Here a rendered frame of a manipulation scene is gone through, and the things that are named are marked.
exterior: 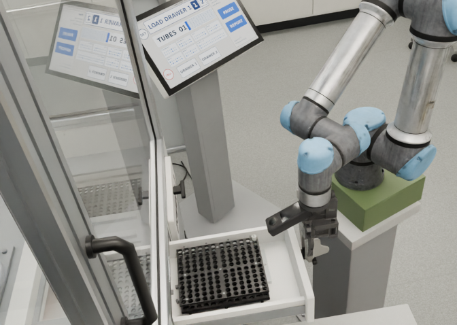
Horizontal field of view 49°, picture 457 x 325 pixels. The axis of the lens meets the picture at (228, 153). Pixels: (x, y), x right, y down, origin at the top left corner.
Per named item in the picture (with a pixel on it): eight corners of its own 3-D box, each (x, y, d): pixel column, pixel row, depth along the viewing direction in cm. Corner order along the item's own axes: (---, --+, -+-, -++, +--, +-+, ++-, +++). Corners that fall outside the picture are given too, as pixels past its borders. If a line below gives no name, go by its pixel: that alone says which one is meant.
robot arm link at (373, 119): (358, 132, 158) (360, 96, 149) (394, 151, 149) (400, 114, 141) (332, 150, 152) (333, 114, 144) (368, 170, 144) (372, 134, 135)
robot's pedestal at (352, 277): (349, 282, 228) (360, 154, 180) (398, 333, 207) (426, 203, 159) (295, 315, 218) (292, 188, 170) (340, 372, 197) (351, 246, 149)
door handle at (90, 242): (161, 317, 69) (130, 224, 56) (161, 335, 67) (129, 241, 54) (125, 323, 68) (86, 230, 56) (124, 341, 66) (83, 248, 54)
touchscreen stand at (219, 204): (288, 217, 262) (282, 39, 197) (227, 271, 239) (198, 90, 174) (221, 176, 291) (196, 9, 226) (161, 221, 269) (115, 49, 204)
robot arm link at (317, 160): (344, 144, 107) (316, 163, 104) (341, 181, 114) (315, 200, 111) (316, 128, 112) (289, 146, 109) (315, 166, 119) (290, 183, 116)
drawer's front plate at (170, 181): (175, 179, 170) (170, 154, 163) (179, 245, 148) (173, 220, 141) (170, 180, 170) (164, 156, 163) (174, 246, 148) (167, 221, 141)
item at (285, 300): (283, 236, 145) (283, 221, 141) (305, 315, 125) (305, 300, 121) (145, 259, 143) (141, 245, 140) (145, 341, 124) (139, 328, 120)
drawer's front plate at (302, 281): (288, 234, 147) (288, 208, 140) (313, 322, 125) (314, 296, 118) (283, 235, 147) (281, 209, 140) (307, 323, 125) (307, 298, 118)
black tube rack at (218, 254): (258, 251, 141) (257, 236, 137) (270, 305, 128) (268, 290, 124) (179, 264, 140) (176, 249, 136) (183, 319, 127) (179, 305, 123)
